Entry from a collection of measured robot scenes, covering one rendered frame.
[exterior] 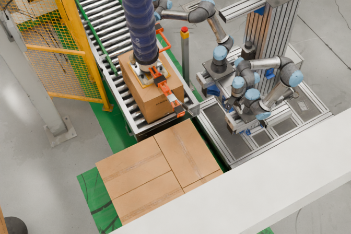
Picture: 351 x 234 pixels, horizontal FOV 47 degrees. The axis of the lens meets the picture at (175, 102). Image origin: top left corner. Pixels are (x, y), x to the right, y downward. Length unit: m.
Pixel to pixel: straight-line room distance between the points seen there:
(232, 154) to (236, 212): 3.44
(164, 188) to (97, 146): 1.17
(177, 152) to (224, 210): 3.10
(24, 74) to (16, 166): 1.30
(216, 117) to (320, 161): 3.61
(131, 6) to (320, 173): 2.44
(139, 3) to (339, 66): 2.98
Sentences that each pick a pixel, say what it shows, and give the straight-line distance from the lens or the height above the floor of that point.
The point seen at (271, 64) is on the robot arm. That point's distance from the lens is 2.98.
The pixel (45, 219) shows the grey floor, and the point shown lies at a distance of 4.39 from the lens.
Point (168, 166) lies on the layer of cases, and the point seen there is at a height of 0.54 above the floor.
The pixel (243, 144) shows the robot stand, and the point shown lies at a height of 0.21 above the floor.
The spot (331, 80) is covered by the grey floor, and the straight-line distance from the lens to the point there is 5.10.
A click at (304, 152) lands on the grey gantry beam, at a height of 3.32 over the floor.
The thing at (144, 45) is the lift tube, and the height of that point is 1.43.
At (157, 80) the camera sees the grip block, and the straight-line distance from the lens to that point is 3.53.
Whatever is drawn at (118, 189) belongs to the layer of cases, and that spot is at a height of 0.54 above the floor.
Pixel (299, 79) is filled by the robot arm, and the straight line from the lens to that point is 3.01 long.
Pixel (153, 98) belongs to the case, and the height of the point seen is 0.94.
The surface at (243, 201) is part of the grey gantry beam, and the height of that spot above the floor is 3.32.
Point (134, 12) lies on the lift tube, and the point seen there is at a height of 1.82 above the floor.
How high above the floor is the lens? 3.99
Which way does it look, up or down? 59 degrees down
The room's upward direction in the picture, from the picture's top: 4 degrees counter-clockwise
